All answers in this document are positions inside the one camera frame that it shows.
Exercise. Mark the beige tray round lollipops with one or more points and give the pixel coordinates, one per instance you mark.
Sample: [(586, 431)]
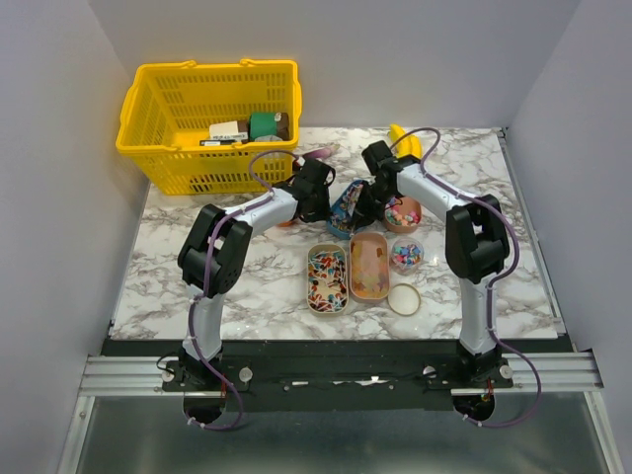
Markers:
[(327, 280)]

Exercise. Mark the gold jar lid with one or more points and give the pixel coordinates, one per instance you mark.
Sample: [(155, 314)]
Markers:
[(404, 299)]

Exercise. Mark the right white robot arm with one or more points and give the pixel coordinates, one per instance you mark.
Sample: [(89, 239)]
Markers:
[(478, 240)]

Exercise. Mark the yellow plastic shopping basket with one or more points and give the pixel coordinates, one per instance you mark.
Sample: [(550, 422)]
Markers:
[(168, 112)]

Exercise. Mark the white and brown box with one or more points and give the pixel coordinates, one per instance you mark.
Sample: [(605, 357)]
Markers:
[(235, 130)]

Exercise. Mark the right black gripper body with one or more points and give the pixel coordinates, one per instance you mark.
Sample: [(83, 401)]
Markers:
[(375, 195)]

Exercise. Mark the green and brown package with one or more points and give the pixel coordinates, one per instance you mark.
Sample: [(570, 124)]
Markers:
[(266, 126)]

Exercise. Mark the pink tray star candies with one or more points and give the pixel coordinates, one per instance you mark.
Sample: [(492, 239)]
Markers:
[(402, 215)]

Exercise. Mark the black flat box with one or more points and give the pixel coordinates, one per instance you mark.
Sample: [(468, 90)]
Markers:
[(218, 143)]

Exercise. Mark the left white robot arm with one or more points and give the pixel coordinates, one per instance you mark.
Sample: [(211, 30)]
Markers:
[(213, 255)]

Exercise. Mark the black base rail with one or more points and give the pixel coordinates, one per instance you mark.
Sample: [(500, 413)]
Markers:
[(284, 376)]

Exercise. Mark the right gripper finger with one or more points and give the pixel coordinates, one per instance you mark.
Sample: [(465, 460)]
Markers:
[(359, 217), (374, 211)]

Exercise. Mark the yellow banana bunch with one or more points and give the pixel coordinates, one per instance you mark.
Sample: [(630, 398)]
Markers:
[(410, 145)]

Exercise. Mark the pink tray popsicle candies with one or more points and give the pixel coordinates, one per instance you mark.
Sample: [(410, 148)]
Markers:
[(369, 268)]

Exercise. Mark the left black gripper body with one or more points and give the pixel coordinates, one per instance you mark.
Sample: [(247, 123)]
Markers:
[(319, 208)]

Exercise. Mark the clear plastic jar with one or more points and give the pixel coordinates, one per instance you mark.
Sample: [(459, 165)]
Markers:
[(406, 255)]

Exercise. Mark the blue tray swirl lollipops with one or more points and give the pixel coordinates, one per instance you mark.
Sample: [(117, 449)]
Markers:
[(338, 222)]

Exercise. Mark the purple eggplant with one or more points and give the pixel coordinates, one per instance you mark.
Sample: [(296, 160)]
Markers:
[(322, 153)]

